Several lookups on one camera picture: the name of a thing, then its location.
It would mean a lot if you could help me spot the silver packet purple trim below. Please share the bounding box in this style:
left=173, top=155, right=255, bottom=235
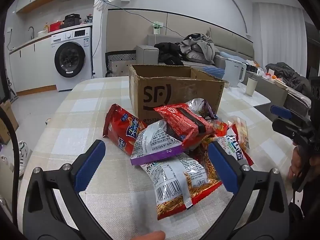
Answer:
left=186, top=97, right=219, bottom=120
left=130, top=120, right=184, bottom=166

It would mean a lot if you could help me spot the dark green jacket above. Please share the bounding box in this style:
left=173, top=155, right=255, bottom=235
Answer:
left=265, top=62, right=312, bottom=95

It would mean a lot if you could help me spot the grey clothes pile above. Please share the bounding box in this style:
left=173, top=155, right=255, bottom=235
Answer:
left=179, top=33, right=220, bottom=64

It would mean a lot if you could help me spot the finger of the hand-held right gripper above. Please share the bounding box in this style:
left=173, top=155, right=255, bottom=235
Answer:
left=272, top=118, right=302, bottom=141
left=270, top=105, right=312, bottom=129

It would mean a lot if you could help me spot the white packet red trim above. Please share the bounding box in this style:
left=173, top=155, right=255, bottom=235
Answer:
left=215, top=130, right=254, bottom=167

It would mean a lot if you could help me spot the red chips packet blue label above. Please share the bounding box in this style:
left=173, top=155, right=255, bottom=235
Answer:
left=103, top=104, right=148, bottom=155

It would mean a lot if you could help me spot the red noodle packet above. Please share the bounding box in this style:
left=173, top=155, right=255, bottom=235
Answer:
left=153, top=102, right=216, bottom=150

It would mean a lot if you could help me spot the green white wall charger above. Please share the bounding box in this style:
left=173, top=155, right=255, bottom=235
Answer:
left=151, top=22, right=164, bottom=35

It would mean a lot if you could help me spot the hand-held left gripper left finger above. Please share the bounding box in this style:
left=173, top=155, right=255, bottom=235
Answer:
left=23, top=140, right=107, bottom=240

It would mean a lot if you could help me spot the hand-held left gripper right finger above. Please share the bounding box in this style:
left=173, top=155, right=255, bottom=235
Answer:
left=200, top=141, right=290, bottom=240

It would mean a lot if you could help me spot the white curtain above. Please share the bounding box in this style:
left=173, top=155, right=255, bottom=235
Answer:
left=259, top=1, right=307, bottom=73

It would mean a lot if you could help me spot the light blue cloth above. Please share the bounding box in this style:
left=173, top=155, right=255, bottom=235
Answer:
left=219, top=52, right=247, bottom=63

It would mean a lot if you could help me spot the person's right forearm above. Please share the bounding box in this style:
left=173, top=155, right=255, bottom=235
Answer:
left=287, top=192, right=320, bottom=240

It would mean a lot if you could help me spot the clear packet of orange sticks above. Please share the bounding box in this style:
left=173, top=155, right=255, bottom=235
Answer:
left=140, top=140, right=224, bottom=220

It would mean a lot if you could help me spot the person's right hand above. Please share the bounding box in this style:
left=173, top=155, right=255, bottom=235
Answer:
left=287, top=145, right=307, bottom=180

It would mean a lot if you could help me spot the thick black cable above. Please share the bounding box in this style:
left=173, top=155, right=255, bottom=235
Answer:
left=0, top=111, right=21, bottom=227

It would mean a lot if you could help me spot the clear cracker packet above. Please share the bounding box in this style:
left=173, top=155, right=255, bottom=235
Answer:
left=229, top=116, right=250, bottom=153

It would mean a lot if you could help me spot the person's left hand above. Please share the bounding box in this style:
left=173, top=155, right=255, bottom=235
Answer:
left=132, top=231, right=166, bottom=240

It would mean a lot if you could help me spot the black jacket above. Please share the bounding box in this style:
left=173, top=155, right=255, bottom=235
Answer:
left=154, top=42, right=184, bottom=65

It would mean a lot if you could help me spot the grey sofa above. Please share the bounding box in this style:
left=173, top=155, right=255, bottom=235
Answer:
left=147, top=29, right=255, bottom=72

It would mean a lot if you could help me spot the black patterned chair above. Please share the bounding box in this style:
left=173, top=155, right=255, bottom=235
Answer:
left=105, top=51, right=137, bottom=77

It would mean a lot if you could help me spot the brown cardboard box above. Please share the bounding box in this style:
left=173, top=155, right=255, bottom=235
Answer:
left=129, top=64, right=225, bottom=125

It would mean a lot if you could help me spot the grey low bench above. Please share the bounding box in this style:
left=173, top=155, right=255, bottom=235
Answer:
left=246, top=67, right=310, bottom=117

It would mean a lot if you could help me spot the white electric kettle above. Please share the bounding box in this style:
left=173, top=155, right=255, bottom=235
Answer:
left=224, top=59, right=247, bottom=87

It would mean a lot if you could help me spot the white kitchen base cabinet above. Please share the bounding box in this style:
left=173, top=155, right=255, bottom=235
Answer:
left=9, top=34, right=57, bottom=95

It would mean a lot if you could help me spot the black pressure cooker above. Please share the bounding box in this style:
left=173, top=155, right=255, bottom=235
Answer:
left=61, top=14, right=81, bottom=28

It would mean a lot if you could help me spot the cream cup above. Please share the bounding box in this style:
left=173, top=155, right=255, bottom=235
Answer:
left=246, top=77, right=258, bottom=96

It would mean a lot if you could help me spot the white green sneaker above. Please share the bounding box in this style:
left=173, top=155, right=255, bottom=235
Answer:
left=15, top=141, right=33, bottom=177

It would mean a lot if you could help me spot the small cardboard box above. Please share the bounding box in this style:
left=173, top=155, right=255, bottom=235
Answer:
left=0, top=100, right=19, bottom=145

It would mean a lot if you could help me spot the white washing machine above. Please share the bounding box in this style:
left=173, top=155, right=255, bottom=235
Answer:
left=50, top=26, right=93, bottom=92

